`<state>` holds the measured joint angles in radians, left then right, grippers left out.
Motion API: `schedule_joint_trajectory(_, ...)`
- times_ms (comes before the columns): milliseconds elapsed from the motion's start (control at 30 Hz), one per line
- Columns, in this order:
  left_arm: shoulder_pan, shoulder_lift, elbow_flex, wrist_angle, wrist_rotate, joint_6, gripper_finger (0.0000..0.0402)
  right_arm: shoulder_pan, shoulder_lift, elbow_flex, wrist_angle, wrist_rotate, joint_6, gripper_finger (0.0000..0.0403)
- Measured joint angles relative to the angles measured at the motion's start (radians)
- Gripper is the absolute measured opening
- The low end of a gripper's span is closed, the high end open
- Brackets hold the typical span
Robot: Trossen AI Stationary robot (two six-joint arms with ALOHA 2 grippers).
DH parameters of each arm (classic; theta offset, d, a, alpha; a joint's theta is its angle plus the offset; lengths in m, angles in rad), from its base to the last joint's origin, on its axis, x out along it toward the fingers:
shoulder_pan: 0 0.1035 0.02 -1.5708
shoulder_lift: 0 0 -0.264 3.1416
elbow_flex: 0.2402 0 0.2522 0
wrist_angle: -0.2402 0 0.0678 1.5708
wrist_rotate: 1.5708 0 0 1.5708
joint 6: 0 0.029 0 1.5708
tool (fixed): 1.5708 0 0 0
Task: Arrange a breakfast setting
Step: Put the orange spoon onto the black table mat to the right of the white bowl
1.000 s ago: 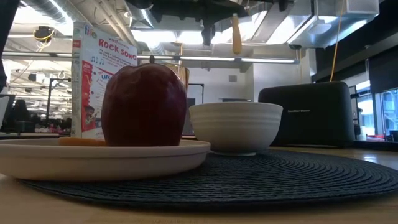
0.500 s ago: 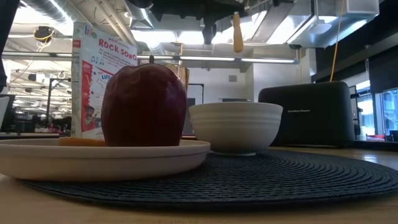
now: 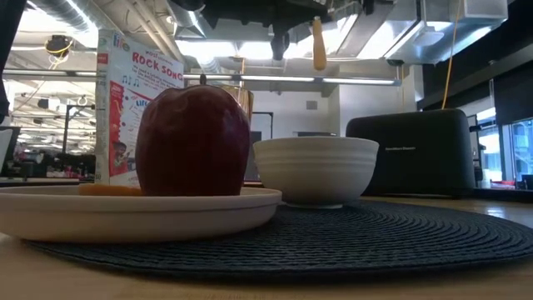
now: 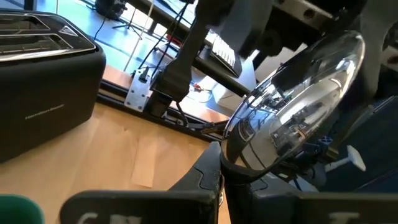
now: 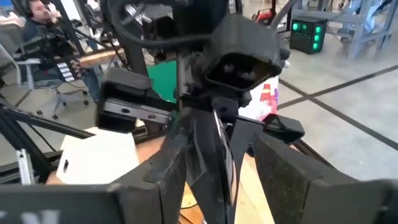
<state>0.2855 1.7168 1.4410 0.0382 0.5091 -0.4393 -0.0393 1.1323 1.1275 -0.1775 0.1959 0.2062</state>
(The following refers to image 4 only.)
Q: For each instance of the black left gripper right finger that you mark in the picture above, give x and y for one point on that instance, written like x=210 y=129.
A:
x=239 y=202

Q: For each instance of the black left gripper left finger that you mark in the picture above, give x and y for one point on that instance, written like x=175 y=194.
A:
x=205 y=177

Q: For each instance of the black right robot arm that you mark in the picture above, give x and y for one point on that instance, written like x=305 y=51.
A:
x=180 y=71

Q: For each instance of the white plastic part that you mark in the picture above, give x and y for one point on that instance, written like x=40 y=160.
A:
x=356 y=157

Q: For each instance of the black tripod stand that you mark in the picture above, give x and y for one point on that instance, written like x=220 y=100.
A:
x=129 y=26

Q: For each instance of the black toaster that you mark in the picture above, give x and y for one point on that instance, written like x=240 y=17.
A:
x=46 y=93

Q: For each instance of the green cup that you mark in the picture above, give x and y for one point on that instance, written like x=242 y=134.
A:
x=18 y=211

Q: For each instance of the silver metal bracket plate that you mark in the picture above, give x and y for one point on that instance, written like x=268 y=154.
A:
x=136 y=93

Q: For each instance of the black aluminium table frame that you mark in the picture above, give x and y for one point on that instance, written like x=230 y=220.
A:
x=118 y=96

